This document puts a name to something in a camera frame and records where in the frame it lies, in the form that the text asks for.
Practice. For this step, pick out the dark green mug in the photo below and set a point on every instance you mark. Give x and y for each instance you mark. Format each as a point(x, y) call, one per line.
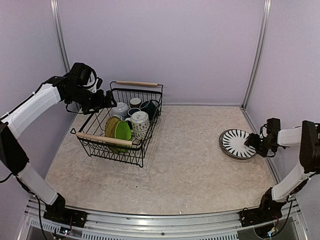
point(149, 107)

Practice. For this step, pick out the dark blue cup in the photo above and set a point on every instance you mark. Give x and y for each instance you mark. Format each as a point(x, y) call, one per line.
point(131, 111)

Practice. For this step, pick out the woven bamboo tray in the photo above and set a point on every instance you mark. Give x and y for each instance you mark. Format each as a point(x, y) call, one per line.
point(110, 126)

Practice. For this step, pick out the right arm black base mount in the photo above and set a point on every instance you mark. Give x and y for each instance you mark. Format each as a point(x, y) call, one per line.
point(250, 217)

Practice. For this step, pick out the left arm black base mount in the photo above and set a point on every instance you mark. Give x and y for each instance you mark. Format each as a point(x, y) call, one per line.
point(70, 217)

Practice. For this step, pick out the aluminium front frame rail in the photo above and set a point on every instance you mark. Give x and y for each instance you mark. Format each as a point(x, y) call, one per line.
point(104, 225)

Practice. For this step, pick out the green plastic plate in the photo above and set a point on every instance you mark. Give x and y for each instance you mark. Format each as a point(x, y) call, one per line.
point(122, 131)

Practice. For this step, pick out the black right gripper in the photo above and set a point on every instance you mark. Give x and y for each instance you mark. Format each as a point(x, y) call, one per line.
point(252, 141)

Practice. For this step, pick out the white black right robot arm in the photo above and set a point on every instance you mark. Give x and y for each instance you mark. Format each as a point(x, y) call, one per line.
point(305, 163)

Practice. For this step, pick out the blue white patterned bowl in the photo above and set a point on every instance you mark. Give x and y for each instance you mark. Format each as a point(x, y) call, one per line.
point(121, 118)

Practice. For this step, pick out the grey reindeer snowflake plate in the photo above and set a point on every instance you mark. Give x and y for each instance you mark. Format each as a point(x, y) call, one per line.
point(225, 150)

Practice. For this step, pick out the brown white small cup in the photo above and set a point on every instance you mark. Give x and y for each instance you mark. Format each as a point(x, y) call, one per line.
point(135, 102)

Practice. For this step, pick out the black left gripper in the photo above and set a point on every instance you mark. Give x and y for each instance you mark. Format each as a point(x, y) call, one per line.
point(99, 102)

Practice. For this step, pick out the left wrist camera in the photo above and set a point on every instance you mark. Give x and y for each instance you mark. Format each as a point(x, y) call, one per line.
point(94, 85)

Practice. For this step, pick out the black wire dish rack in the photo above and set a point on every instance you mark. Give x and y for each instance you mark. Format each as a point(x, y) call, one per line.
point(91, 134)

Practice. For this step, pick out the white black striped plate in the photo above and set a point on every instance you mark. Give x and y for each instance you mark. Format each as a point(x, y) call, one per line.
point(237, 143)

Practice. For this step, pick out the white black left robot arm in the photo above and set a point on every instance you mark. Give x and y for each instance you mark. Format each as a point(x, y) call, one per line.
point(80, 85)

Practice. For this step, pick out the white grey ceramic bowl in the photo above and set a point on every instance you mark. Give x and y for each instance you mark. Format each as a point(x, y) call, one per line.
point(121, 109)

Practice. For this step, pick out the white floral patterned mug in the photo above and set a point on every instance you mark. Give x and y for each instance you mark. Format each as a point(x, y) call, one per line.
point(140, 124)

